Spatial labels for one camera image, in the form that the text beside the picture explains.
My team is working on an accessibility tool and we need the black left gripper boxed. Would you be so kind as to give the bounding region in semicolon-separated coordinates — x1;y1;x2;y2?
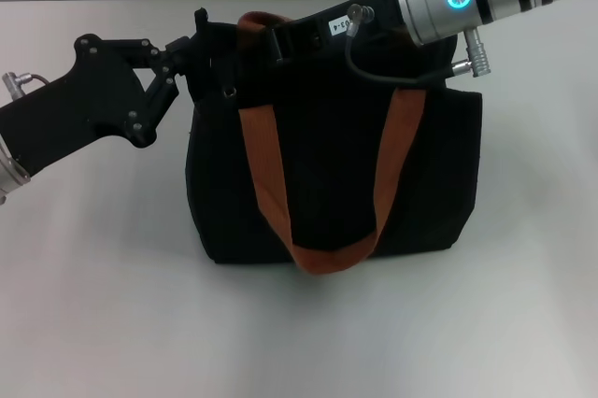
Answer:
0;33;195;175

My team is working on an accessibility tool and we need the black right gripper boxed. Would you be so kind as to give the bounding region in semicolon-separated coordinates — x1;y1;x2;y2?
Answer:
266;0;415;66

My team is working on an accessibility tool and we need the black bag with brown handles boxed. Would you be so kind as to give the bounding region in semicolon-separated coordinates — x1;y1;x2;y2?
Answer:
181;6;485;276

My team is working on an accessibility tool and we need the left gripper cable with connector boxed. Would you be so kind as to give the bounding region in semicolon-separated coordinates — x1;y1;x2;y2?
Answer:
0;70;48;100

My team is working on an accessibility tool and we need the gripper cable with connector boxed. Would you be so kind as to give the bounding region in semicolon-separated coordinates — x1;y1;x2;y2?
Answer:
345;3;494;86
0;70;48;100

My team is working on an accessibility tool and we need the right gripper cable with connector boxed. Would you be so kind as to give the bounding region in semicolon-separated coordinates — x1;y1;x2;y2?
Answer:
345;3;494;86

